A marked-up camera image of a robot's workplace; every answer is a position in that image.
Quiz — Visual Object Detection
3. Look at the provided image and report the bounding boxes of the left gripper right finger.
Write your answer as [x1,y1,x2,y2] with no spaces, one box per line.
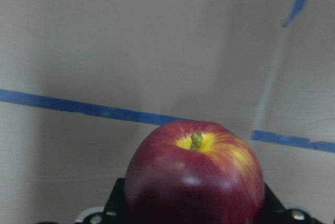
[259,184,285,224]

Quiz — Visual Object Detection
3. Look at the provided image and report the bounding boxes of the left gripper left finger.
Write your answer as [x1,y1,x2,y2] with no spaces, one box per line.
[103,178,131,224]

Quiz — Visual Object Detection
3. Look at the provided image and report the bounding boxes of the red yellow apple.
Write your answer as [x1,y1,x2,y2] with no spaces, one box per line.
[124,121,265,223]

